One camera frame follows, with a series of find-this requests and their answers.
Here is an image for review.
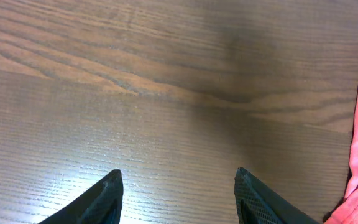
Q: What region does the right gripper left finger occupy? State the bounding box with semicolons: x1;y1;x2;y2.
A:
39;169;124;224

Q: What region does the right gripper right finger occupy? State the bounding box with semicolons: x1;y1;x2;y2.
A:
234;167;318;224

